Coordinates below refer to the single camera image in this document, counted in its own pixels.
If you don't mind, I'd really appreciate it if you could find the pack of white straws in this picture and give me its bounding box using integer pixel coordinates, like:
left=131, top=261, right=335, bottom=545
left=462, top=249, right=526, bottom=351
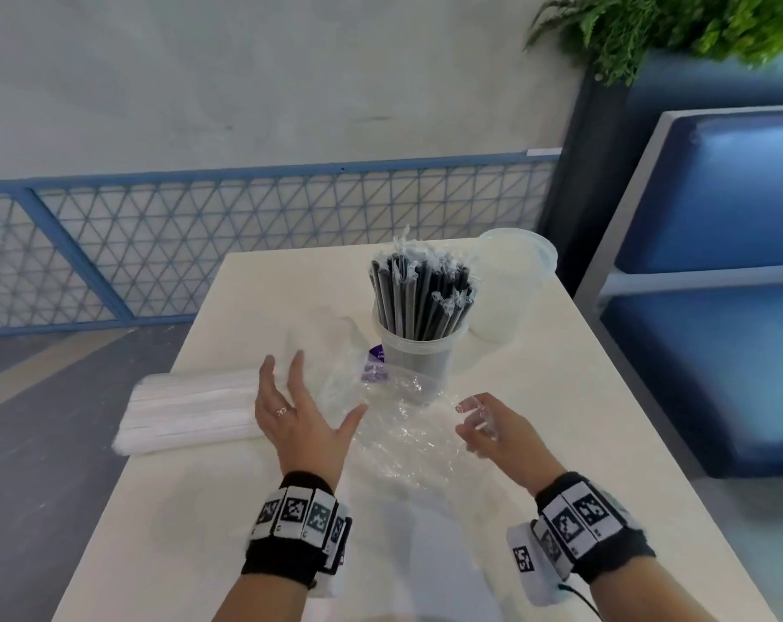
left=116, top=368, right=269, bottom=458

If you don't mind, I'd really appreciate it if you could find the clear bag of black straws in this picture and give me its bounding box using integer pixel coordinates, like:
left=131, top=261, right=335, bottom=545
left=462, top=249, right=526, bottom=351
left=281, top=307, right=496, bottom=506

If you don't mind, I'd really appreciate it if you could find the black right camera cable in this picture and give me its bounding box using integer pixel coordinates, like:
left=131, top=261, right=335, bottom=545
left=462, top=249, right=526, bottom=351
left=559, top=582, right=603, bottom=622

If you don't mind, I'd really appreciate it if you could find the green fern plant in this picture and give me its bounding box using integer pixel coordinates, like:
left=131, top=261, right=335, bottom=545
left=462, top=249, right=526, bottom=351
left=523, top=0, right=783, bottom=88

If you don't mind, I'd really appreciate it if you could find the person's left hand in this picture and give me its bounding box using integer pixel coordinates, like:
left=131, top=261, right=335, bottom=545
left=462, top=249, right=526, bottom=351
left=253, top=349, right=370, bottom=493

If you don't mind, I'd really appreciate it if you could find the dark planter box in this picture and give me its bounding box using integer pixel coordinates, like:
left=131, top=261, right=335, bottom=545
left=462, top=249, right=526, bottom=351
left=536, top=48, right=783, bottom=299

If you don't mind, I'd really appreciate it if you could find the black right wristband with markers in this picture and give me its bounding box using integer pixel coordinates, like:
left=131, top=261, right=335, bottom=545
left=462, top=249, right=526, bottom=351
left=533, top=471, right=656, bottom=585

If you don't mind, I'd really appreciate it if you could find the person's right hand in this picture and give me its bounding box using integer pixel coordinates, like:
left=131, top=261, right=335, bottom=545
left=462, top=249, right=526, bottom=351
left=454, top=391, right=567, bottom=499

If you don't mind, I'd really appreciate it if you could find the person's left forearm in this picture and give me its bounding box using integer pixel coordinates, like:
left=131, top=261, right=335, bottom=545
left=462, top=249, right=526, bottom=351
left=212, top=573, right=318, bottom=622

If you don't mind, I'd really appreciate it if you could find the bunch of black straws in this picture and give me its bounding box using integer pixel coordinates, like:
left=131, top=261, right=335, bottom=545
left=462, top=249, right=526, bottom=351
left=370, top=225, right=480, bottom=343

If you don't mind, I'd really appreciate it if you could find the blue mesh fence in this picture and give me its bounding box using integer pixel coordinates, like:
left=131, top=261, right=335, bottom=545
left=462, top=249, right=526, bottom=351
left=0, top=148, right=564, bottom=338

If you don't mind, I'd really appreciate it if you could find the blue bench back cushion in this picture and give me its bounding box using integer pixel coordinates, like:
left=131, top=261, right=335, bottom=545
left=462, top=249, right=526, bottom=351
left=613, top=109, right=783, bottom=276

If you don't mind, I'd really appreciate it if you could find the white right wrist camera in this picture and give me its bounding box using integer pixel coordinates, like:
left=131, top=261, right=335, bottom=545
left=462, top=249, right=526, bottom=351
left=506, top=521, right=577, bottom=608

